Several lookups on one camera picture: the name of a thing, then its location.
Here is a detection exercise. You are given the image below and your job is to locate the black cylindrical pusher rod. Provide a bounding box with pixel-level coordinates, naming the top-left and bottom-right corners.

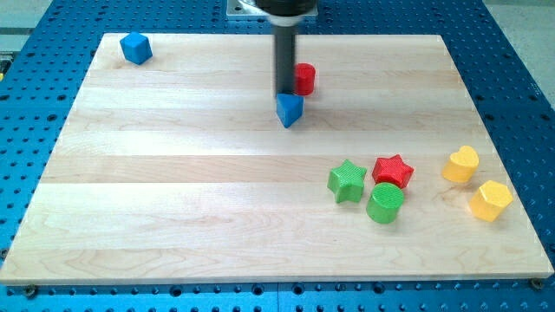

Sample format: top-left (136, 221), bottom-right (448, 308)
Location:
top-left (273, 26), bottom-right (296, 94)

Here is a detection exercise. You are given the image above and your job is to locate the blue triangle block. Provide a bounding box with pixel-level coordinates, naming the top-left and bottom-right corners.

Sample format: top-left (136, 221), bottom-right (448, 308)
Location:
top-left (276, 94), bottom-right (304, 128)

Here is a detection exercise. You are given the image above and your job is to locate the blue cube block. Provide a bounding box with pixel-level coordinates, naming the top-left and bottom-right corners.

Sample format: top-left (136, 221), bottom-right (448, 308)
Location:
top-left (120, 32), bottom-right (153, 65)

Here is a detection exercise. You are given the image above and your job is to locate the red cylinder block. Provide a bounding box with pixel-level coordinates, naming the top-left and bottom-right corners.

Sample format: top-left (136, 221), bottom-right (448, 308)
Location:
top-left (295, 63), bottom-right (316, 96)

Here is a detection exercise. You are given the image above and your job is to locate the silver mounting plate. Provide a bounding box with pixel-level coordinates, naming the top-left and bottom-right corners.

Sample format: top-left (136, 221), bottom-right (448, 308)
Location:
top-left (225, 0), bottom-right (318, 19)

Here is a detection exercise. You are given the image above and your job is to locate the green star block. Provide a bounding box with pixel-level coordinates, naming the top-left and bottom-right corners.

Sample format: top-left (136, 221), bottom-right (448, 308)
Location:
top-left (327, 159), bottom-right (367, 203)

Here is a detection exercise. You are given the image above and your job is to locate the wooden board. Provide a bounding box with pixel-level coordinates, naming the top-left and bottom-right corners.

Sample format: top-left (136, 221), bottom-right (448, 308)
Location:
top-left (1, 33), bottom-right (553, 285)

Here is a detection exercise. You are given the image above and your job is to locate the red star block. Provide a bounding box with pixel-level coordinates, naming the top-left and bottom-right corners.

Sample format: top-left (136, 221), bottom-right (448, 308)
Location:
top-left (372, 154), bottom-right (414, 189)

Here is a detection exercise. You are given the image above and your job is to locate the green cylinder block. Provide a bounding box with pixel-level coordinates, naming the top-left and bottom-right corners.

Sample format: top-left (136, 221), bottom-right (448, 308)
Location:
top-left (366, 182), bottom-right (404, 224)

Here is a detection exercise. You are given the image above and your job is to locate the yellow heart block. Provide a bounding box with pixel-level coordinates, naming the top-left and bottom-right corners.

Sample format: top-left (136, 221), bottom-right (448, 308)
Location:
top-left (441, 146), bottom-right (480, 183)

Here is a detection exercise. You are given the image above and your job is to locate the yellow hexagon block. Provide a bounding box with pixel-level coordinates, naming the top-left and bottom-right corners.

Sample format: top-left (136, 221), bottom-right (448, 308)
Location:
top-left (469, 180), bottom-right (513, 222)

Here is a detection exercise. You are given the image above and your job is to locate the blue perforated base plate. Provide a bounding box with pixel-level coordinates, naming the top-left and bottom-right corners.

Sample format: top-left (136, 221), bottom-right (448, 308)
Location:
top-left (1, 1), bottom-right (554, 311)

